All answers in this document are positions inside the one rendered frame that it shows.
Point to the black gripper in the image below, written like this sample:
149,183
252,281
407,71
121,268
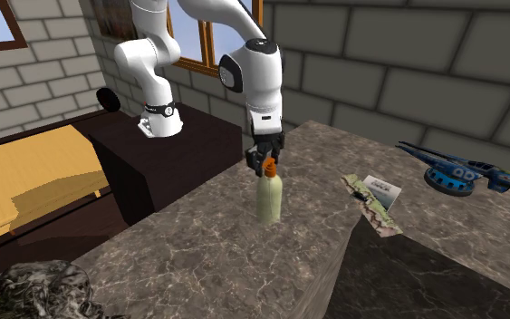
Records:
267,144

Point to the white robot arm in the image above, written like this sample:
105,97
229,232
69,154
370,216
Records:
261,88

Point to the pale green bottle orange cap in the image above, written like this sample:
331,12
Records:
269,199

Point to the dark robot stand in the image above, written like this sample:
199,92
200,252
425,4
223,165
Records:
170,163

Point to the white booklet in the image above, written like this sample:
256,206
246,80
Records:
385,191

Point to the marbled flat strip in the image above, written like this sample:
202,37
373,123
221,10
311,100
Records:
376,216

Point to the black round disc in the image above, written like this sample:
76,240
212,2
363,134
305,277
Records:
108,100

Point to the blue toy spaceship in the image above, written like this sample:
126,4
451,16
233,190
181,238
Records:
451,174

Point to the yellow wooden table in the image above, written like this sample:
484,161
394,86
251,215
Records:
29,176

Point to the black white marbled lump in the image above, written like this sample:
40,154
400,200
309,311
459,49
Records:
33,291

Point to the brown wall picture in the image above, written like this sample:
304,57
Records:
111,20

